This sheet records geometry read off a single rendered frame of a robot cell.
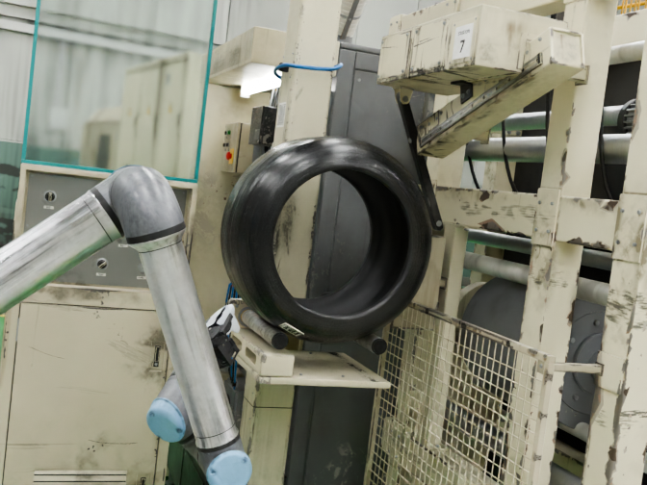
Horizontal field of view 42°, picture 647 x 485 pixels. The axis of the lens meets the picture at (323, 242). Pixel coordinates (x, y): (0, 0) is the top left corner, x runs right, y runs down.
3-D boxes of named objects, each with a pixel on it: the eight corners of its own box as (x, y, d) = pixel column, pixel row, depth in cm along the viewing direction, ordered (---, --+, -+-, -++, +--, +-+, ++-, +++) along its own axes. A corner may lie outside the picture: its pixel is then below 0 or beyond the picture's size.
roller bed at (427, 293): (367, 316, 278) (378, 227, 277) (407, 319, 283) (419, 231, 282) (391, 327, 260) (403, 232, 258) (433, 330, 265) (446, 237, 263)
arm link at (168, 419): (166, 449, 181) (133, 420, 178) (191, 406, 190) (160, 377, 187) (193, 440, 175) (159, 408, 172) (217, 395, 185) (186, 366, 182)
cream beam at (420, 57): (374, 85, 256) (379, 36, 255) (447, 96, 264) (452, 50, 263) (472, 64, 199) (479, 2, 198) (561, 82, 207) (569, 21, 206)
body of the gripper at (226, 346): (217, 352, 202) (195, 389, 193) (198, 326, 199) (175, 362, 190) (242, 347, 198) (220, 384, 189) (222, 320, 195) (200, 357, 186)
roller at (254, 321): (253, 307, 250) (256, 321, 251) (239, 311, 248) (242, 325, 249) (286, 330, 217) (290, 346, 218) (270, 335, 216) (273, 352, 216)
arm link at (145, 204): (170, 159, 156) (265, 485, 169) (160, 159, 168) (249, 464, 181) (110, 176, 153) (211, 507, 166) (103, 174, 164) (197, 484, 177)
